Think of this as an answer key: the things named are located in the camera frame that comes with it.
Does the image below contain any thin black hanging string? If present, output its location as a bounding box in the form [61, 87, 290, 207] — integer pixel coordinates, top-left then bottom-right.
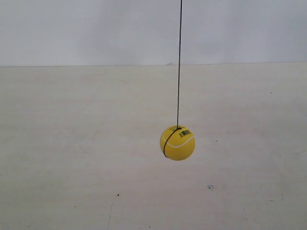
[175, 0, 183, 129]

